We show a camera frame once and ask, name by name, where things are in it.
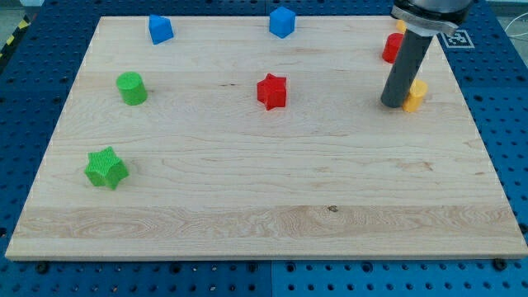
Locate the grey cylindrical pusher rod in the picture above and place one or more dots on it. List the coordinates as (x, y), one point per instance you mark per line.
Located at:
(408, 60)

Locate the red cylinder block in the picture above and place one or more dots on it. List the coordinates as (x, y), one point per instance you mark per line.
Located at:
(391, 47)

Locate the yellow heart block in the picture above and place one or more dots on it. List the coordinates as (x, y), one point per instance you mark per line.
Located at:
(401, 26)

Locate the fiducial marker tag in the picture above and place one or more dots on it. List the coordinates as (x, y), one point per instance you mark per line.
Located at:
(458, 40)

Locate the yellow cylinder block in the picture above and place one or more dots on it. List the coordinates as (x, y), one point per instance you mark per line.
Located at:
(415, 96)

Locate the blue cube block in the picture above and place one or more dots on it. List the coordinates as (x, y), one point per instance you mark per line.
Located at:
(282, 22)

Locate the red star block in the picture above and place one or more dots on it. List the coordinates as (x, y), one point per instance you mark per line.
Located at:
(272, 91)

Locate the wooden board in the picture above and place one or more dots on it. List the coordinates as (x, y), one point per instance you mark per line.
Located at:
(213, 175)

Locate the blue triangular block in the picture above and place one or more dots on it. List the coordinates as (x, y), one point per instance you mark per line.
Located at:
(160, 29)

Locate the green cylinder block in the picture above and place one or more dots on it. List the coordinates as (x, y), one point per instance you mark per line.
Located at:
(131, 88)

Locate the green star block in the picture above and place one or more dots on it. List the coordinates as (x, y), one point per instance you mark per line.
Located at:
(105, 168)

